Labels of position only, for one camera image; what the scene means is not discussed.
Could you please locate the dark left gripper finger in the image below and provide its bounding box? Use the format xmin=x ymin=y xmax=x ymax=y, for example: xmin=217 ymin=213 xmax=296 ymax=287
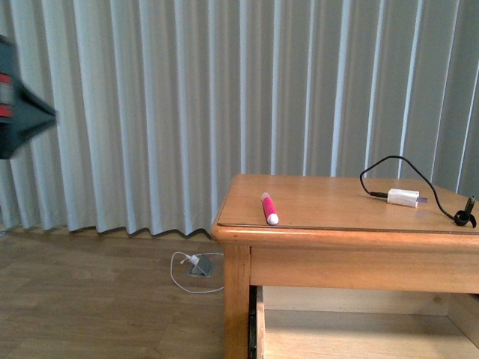
xmin=1 ymin=36 xmax=57 ymax=159

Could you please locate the pink marker white cap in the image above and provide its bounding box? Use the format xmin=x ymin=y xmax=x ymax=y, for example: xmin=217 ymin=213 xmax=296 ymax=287
xmin=261 ymin=192 xmax=279 ymax=226

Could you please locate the wooden drawer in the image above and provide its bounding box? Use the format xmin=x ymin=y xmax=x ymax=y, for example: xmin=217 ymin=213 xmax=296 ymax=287
xmin=251 ymin=286 xmax=478 ymax=358

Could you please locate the pale pleated curtain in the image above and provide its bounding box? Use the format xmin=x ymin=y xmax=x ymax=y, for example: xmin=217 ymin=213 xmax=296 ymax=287
xmin=1 ymin=1 xmax=478 ymax=234

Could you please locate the white floor charger plug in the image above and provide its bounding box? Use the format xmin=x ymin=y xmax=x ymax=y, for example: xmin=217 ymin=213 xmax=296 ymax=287
xmin=181 ymin=255 xmax=200 ymax=266

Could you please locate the grey floor outlet box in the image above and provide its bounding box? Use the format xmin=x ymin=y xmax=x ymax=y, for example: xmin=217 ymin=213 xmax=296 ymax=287
xmin=187 ymin=256 xmax=215 ymax=277

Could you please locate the wooden nightstand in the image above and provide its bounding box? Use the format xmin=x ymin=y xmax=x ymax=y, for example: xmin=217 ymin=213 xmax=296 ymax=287
xmin=212 ymin=174 xmax=478 ymax=358

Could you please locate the white charger adapter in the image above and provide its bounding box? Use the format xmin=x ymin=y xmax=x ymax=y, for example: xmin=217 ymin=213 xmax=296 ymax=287
xmin=386 ymin=188 xmax=428 ymax=208

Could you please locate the white floor cable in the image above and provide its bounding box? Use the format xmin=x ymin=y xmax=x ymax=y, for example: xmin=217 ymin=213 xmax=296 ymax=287
xmin=170 ymin=251 xmax=225 ymax=295

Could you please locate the black charging cable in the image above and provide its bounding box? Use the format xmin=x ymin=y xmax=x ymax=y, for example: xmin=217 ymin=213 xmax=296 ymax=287
xmin=359 ymin=155 xmax=478 ymax=228

